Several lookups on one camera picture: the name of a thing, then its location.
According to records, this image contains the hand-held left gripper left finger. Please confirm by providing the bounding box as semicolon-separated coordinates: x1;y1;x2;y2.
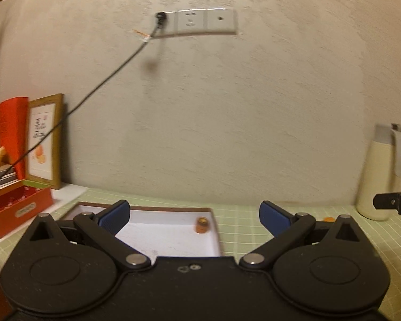
28;200;152;271

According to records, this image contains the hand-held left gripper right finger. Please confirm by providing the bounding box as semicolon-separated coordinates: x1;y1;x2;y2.
239;201;371;271

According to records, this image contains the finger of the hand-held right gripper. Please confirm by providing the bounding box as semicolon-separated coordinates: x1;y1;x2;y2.
373;190;401;215

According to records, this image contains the shallow cardboard box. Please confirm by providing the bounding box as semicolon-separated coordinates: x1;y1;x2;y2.
55;201;224;258

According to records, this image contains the cream thermos bottle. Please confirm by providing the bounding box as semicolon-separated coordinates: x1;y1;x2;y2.
356;124;401;221

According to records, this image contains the green checked tablecloth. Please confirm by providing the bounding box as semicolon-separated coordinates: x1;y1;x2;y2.
0;187;401;321

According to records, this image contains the orange gift box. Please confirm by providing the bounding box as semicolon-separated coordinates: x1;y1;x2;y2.
0;179;56;239

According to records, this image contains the stack of books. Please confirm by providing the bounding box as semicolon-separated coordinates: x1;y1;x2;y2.
0;164;22;194

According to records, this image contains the red folder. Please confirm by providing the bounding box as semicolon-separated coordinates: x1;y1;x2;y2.
0;97;30;179

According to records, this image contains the wooden picture frame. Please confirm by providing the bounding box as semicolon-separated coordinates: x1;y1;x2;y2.
26;94;65;190

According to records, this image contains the black power cable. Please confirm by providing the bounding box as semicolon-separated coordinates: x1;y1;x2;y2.
0;23;161;194

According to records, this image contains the white wall socket panel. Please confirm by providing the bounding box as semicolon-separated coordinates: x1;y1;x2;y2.
153;7;238;38

